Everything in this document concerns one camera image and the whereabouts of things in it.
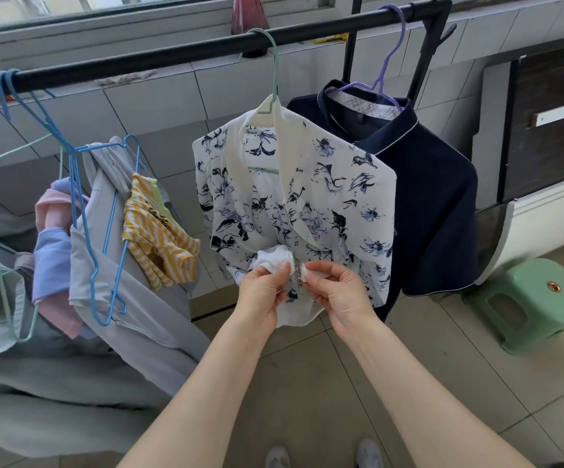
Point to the dark red vase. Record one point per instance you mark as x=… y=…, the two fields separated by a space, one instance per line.
x=248 y=14

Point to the green plastic stool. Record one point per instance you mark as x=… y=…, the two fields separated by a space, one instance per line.
x=530 y=307

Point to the person's left hand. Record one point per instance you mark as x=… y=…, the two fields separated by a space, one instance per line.
x=258 y=296

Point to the mint green clothes hanger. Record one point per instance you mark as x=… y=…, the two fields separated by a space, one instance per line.
x=275 y=77

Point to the person's right thumb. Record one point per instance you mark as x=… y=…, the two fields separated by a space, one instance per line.
x=320 y=268

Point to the person's right hand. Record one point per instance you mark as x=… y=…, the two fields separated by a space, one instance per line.
x=345 y=299

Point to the person's left thumb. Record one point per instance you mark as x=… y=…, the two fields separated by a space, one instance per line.
x=268 y=269

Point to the person's left forearm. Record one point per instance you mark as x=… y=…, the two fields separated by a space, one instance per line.
x=199 y=399

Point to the pale blue-grey large garment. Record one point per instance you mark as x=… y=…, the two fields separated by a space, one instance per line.
x=43 y=399

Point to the person's shoe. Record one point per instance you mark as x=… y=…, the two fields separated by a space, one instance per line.
x=368 y=454
x=278 y=458

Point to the yellow small packet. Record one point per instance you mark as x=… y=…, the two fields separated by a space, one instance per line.
x=330 y=38

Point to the black clothes rack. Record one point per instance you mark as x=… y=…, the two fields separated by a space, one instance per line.
x=165 y=56

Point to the light grey garment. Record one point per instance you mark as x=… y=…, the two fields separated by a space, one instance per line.
x=140 y=316

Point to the person's right forearm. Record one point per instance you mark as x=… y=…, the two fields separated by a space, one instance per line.
x=418 y=404

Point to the window frame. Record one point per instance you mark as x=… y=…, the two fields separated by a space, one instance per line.
x=116 y=24

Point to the yellow striped garment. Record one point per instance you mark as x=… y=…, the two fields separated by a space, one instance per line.
x=157 y=238

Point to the pink and lavender garment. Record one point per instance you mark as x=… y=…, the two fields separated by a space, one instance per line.
x=52 y=258

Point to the person's right shoe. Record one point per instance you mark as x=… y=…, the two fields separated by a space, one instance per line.
x=368 y=454

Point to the purple clothes hanger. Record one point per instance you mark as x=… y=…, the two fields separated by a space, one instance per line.
x=403 y=24

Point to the dark wooden board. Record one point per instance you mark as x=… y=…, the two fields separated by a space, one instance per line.
x=555 y=155

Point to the white floral zip blouse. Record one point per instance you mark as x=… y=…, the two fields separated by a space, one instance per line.
x=321 y=190

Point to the person's left shoe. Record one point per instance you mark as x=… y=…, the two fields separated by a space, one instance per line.
x=278 y=458

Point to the grey rag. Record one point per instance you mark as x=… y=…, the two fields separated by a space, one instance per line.
x=126 y=78

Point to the navy blue shirt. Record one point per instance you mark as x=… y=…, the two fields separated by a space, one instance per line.
x=433 y=199

